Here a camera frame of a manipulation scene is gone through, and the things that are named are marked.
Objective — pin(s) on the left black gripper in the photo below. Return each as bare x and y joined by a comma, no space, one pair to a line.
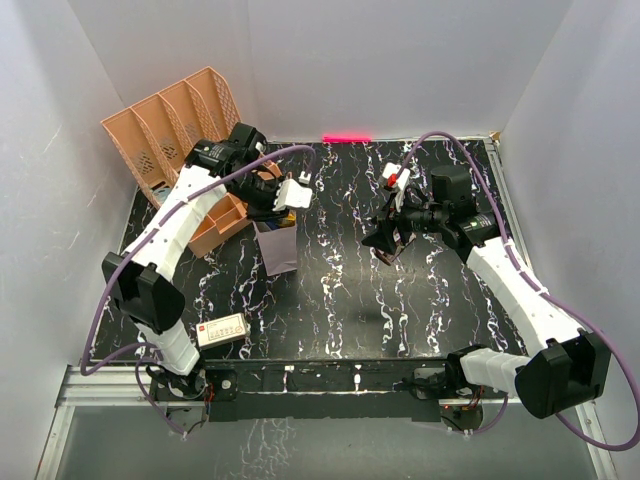
266,214

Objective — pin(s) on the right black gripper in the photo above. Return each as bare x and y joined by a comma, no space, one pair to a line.
383,237

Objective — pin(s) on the brown chocolate bar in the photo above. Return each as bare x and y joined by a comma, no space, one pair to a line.
399,246

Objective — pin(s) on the lilac paper bag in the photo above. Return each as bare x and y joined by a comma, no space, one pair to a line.
278,247

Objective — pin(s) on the pink plastic file organizer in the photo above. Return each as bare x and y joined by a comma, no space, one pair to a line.
154,135

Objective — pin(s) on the yellow m&m packet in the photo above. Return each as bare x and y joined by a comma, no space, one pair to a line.
288,221

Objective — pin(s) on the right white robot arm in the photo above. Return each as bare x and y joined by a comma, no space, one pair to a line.
564,366

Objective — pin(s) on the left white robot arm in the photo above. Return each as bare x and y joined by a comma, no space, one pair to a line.
141,278

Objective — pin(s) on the light blue tape pack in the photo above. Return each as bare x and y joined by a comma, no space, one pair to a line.
160,193

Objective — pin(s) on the white red card box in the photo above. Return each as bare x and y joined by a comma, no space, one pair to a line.
222,330

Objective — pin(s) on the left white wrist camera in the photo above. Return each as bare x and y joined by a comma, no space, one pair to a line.
293,193

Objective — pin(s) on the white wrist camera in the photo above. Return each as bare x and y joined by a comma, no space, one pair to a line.
293,193
395,179

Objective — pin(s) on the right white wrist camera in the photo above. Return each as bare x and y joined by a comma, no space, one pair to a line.
395,179

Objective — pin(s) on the black front mounting rail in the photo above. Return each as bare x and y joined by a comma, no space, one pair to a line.
420,389

